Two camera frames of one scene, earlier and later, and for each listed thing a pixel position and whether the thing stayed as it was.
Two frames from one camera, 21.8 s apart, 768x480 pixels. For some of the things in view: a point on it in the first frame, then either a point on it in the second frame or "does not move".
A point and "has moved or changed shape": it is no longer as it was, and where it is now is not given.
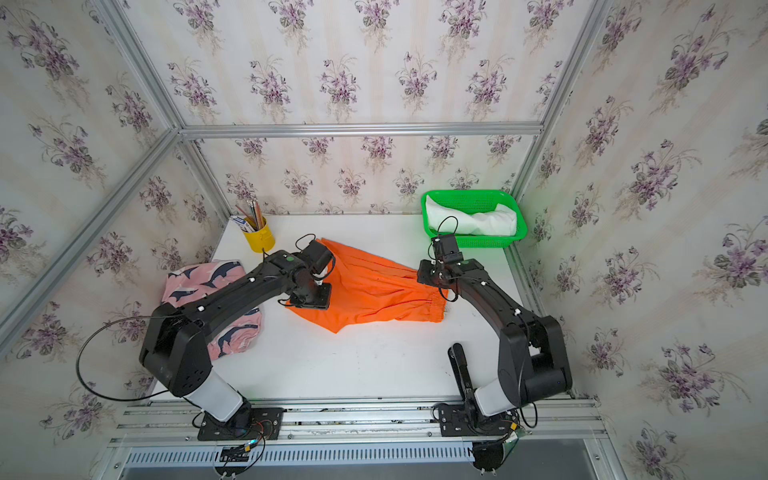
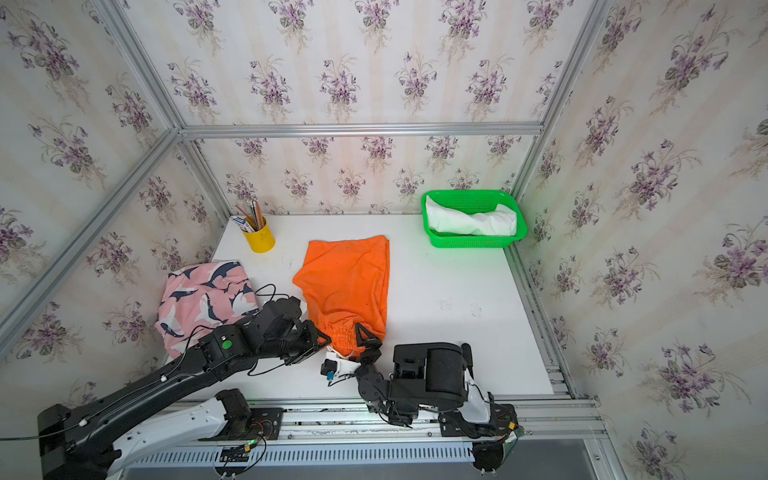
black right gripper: x=420 y=272 -> x=376 y=343
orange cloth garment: x=368 y=290 has moved or changed shape
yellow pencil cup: x=260 y=240 does not move
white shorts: x=441 y=218 does not move
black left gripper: x=324 y=303 -> x=311 y=337
